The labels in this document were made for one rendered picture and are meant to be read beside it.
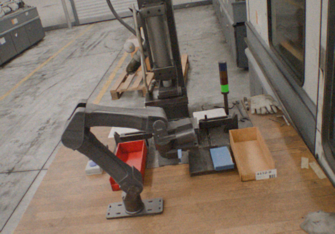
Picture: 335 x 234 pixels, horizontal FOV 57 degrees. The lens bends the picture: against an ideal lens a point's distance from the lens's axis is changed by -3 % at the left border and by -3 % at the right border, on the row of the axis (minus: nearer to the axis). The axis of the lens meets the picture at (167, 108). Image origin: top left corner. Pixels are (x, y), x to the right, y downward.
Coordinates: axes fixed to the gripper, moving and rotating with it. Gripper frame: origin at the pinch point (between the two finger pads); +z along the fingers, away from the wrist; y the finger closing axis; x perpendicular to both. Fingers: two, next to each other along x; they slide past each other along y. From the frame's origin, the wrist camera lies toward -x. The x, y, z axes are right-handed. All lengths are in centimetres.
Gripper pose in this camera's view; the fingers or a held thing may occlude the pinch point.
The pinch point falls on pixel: (170, 160)
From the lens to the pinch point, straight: 114.9
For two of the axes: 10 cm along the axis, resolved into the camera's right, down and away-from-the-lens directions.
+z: 1.3, 5.2, 8.5
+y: -0.7, -8.5, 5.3
